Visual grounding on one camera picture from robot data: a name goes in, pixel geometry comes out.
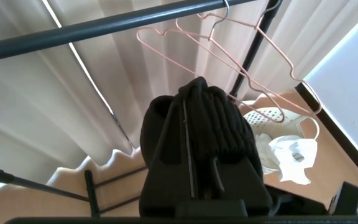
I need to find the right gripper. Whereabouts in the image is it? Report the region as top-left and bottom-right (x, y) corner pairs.
(328, 177), (358, 216)

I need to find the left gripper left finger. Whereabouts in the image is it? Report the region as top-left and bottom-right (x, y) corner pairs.
(139, 96), (196, 218)

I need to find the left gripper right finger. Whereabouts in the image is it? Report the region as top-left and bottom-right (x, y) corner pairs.
(213, 157), (273, 216)

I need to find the black garment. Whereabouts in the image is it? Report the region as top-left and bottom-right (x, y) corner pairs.
(140, 77), (329, 216)

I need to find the white laundry basket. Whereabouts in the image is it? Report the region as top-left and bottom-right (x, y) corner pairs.
(242, 106), (321, 175)

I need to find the pink clothes hanger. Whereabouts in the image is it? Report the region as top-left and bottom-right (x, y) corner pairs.
(175, 0), (323, 116)
(135, 0), (286, 124)

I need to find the black clothes rack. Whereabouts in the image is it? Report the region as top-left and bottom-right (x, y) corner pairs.
(0, 0), (284, 218)

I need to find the white garment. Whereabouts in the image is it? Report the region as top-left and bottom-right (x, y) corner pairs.
(255, 133), (319, 186)

